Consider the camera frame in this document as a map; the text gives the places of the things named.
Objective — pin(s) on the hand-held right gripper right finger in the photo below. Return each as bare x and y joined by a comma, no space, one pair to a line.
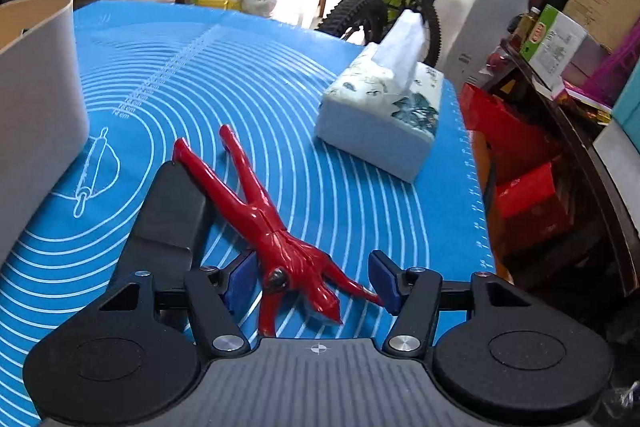
385,282

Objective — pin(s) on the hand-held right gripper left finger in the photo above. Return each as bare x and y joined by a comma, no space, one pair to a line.
240,282

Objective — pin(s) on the red figure-shaped tool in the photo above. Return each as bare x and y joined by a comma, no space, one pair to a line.
260,212

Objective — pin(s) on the beige plastic basin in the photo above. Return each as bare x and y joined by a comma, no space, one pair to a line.
35,107

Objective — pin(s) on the black flat plastic object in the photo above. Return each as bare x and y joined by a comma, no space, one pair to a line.
170,217

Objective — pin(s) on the blue silicone baking mat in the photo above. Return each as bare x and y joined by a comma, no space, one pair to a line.
310,187

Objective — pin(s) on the red gift box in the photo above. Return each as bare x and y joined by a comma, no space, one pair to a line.
535,207

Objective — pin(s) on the floral tissue pack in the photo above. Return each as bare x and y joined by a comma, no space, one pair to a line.
385,112

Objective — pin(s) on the red paper bag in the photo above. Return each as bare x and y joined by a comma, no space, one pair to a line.
505,132

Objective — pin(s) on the dark wooden side table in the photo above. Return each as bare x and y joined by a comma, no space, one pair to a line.
575,157

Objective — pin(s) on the amber oil bottle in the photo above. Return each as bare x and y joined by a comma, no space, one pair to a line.
526,29

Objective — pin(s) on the green white carton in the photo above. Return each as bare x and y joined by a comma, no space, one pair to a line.
552,44

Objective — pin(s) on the white metal appliance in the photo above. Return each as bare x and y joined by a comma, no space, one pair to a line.
480,2

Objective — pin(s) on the pink plastic basket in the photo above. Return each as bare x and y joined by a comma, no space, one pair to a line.
617,74

